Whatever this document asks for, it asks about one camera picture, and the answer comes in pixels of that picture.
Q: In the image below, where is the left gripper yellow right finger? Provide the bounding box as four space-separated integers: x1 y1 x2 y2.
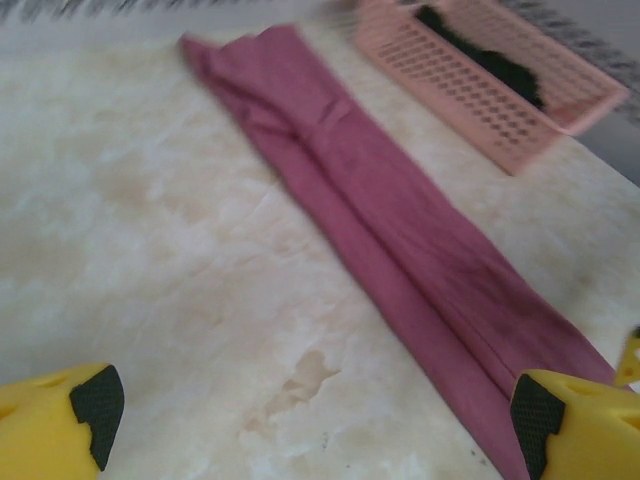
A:
509 368 640 480

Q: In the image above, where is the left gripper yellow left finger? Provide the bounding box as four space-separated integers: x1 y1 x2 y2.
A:
0 362 125 480

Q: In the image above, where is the maroon printed t-shirt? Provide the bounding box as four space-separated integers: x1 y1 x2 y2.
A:
177 23 621 480

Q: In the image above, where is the black t-shirt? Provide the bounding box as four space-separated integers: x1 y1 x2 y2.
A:
414 3 547 109

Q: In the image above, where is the pink plastic basket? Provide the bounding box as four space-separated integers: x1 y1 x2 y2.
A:
352 0 631 177

